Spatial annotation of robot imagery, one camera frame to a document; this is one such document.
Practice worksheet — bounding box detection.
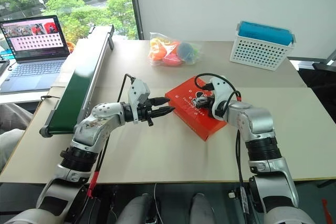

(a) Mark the grey rounded shape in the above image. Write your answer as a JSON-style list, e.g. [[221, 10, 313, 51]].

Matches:
[[115, 193, 155, 224]]

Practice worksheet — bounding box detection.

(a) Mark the red box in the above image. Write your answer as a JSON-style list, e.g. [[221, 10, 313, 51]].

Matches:
[[164, 76, 228, 142]]

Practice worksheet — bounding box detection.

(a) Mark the orange cable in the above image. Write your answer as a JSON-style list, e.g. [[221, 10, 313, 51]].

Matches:
[[65, 40, 78, 54]]

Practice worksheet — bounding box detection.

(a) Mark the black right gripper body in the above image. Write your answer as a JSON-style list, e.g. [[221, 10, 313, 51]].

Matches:
[[201, 95, 216, 116]]

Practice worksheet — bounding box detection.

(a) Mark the green conveyor belt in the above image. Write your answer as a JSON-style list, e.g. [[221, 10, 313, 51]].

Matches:
[[39, 24, 116, 138]]

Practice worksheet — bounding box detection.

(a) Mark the black device beside laptop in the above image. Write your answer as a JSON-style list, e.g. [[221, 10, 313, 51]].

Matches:
[[0, 60, 11, 78]]

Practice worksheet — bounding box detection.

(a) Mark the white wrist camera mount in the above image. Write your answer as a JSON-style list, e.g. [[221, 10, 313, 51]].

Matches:
[[128, 78, 151, 125], [209, 77, 229, 120]]

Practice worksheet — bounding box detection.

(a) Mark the clear plastic toy bag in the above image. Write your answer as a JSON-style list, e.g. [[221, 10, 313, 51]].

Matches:
[[149, 31, 203, 68]]

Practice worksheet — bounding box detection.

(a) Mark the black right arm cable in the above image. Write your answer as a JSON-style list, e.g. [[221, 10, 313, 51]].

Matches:
[[194, 73, 250, 224]]

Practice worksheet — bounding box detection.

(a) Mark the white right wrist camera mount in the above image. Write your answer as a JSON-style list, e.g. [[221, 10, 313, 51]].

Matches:
[[209, 77, 229, 120]]

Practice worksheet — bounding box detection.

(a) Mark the grey trouser leg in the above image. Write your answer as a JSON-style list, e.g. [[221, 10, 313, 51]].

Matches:
[[0, 129, 26, 172], [0, 103, 35, 131]]

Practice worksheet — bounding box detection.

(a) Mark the white perforated plastic basket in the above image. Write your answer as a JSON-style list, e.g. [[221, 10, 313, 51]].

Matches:
[[229, 20, 296, 72]]

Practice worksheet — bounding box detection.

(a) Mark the pink plush toy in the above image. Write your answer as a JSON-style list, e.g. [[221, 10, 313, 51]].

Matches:
[[162, 53, 183, 67]]

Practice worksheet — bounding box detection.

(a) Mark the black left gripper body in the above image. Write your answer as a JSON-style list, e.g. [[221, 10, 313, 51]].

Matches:
[[136, 98, 155, 127]]

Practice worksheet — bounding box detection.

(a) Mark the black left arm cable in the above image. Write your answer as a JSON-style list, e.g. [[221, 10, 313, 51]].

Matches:
[[88, 73, 136, 198]]

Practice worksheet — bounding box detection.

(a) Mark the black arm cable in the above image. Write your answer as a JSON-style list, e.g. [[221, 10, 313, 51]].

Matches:
[[194, 73, 250, 224], [88, 73, 136, 198]]

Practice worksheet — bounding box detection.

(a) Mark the black window frame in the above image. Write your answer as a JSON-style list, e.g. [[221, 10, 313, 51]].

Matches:
[[127, 0, 144, 40]]

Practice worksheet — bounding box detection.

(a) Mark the blue-grey plush toy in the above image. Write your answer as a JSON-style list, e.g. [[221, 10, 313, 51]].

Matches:
[[177, 42, 195, 62]]

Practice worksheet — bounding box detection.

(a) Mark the orange plush toy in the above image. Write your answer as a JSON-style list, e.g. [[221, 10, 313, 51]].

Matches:
[[150, 40, 169, 61], [164, 40, 182, 56]]

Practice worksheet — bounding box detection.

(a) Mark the teal item in basket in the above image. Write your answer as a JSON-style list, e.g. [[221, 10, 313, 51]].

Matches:
[[239, 21, 293, 46]]

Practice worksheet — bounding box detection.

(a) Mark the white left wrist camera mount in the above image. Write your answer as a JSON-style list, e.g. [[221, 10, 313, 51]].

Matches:
[[128, 78, 151, 125]]

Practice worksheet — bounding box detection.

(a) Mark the grey laptop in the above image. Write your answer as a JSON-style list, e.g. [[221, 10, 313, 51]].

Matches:
[[0, 15, 71, 94]]

